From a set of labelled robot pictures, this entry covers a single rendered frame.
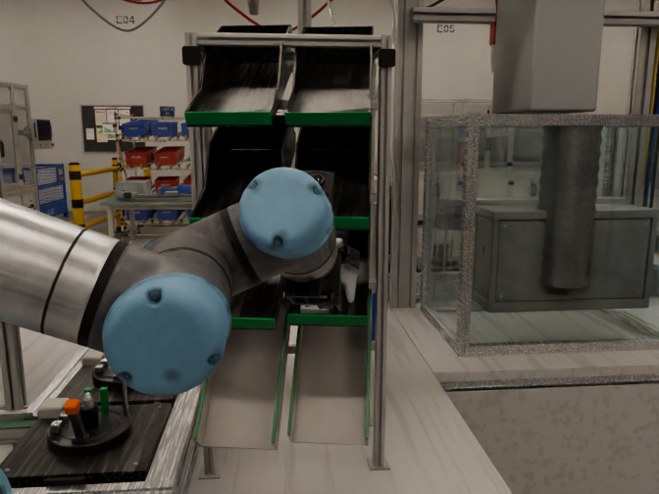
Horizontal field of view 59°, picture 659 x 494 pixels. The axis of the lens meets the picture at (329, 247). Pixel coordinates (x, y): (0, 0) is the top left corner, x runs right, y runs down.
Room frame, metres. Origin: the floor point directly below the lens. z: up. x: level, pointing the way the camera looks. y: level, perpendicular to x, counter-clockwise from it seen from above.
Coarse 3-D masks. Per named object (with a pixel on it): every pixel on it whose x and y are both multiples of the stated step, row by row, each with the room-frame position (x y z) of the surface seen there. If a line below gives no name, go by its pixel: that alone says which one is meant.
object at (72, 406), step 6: (66, 402) 0.87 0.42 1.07; (72, 402) 0.87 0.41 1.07; (78, 402) 0.88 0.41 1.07; (66, 408) 0.86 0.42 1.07; (72, 408) 0.86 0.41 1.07; (78, 408) 0.88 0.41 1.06; (66, 414) 0.87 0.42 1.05; (72, 414) 0.87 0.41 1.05; (78, 414) 0.88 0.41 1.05; (72, 420) 0.88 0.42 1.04; (78, 420) 0.88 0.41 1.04; (78, 426) 0.88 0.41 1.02; (78, 432) 0.89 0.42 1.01; (84, 432) 0.90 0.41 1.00
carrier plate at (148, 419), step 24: (120, 408) 1.06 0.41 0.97; (144, 408) 1.06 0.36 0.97; (168, 408) 1.06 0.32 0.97; (144, 432) 0.96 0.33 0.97; (24, 456) 0.88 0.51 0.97; (48, 456) 0.88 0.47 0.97; (96, 456) 0.88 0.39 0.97; (120, 456) 0.88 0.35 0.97; (144, 456) 0.88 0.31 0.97; (24, 480) 0.83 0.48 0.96; (96, 480) 0.84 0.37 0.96; (120, 480) 0.84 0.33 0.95; (144, 480) 0.84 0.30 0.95
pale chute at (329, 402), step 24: (312, 336) 1.03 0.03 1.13; (336, 336) 1.03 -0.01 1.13; (360, 336) 1.02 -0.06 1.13; (312, 360) 1.00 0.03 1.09; (336, 360) 0.99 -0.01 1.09; (360, 360) 0.99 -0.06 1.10; (312, 384) 0.96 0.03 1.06; (336, 384) 0.96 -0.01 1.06; (360, 384) 0.96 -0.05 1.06; (312, 408) 0.93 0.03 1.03; (336, 408) 0.93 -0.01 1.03; (360, 408) 0.93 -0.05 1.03; (288, 432) 0.87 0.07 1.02; (312, 432) 0.90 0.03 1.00; (336, 432) 0.90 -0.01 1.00; (360, 432) 0.90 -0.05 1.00
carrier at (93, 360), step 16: (96, 352) 1.30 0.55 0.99; (80, 368) 1.26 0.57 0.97; (96, 368) 1.18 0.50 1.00; (80, 384) 1.17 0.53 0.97; (96, 384) 1.15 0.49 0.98; (112, 384) 1.14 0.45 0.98; (96, 400) 1.09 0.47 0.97; (112, 400) 1.09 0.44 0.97; (128, 400) 1.09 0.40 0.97; (144, 400) 1.09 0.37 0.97; (160, 400) 1.09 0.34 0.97
